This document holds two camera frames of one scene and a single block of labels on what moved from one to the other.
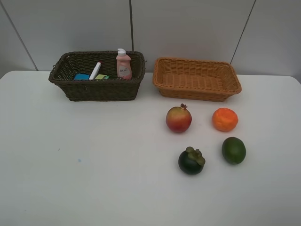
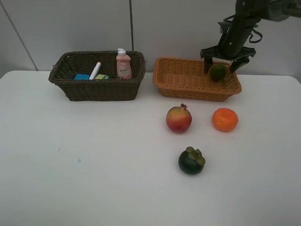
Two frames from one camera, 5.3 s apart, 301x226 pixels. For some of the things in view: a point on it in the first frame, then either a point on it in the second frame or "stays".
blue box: [79, 76] stays
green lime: [233, 149] to [218, 72]
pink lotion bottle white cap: [123, 65] stays
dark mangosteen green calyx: [191, 161] stays
